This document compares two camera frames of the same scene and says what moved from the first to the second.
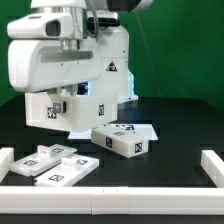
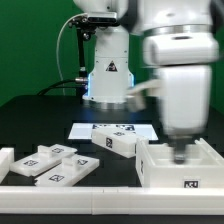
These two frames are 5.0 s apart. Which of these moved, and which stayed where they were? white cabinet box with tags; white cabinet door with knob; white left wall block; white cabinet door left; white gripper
Moved: white gripper
Stayed: white cabinet door left; white cabinet box with tags; white cabinet door with knob; white left wall block
